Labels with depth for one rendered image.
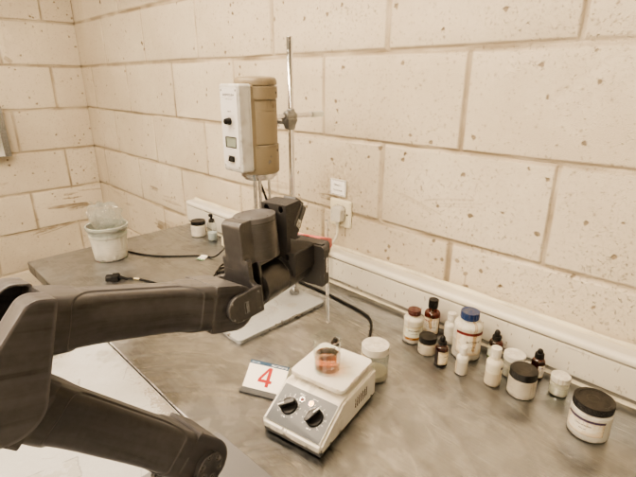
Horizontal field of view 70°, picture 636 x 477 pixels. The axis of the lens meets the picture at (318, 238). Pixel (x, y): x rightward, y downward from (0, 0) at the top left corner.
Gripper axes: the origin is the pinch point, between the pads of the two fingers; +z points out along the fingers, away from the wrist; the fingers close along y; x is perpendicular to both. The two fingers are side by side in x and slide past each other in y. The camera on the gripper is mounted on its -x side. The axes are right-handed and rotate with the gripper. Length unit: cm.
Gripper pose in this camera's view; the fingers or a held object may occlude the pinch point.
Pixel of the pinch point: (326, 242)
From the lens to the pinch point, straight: 77.1
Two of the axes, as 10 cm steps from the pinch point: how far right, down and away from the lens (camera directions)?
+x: 0.2, 9.4, 3.5
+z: 5.3, -3.0, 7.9
